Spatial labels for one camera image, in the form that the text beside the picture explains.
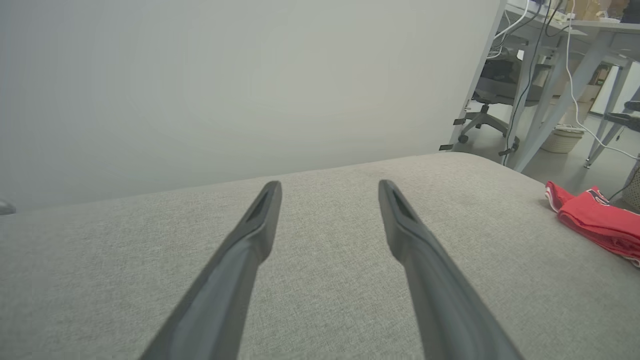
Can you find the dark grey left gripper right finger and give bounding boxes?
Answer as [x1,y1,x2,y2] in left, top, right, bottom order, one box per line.
[378,179,526,360]

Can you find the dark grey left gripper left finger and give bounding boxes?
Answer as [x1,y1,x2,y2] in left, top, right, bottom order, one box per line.
[139,180,283,360]

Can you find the red white basketball jersey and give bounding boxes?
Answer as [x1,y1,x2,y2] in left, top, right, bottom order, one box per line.
[544,180,640,269]

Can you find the white round basket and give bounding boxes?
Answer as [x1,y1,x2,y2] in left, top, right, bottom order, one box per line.
[539,123,585,155]

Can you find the beige woven basket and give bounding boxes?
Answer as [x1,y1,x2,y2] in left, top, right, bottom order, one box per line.
[621,162,640,212]

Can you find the dark office chair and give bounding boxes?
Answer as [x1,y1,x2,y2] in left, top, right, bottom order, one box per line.
[452,47,551,147]

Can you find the white partition panel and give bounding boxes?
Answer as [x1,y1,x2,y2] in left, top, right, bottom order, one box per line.
[0,0,507,212]

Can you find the grey desk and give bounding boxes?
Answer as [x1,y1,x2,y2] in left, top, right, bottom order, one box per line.
[502,1,590,166]
[509,19,640,174]

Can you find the black chair armrest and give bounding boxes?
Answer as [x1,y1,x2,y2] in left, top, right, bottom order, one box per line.
[604,99,640,134]

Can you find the brown cardboard box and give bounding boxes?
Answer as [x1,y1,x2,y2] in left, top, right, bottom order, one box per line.
[564,0,632,22]

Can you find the black hanging cable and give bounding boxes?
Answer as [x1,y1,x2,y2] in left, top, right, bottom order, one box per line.
[501,0,555,167]

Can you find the white hanging cable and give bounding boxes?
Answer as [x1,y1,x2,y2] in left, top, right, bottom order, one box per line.
[564,0,640,162]

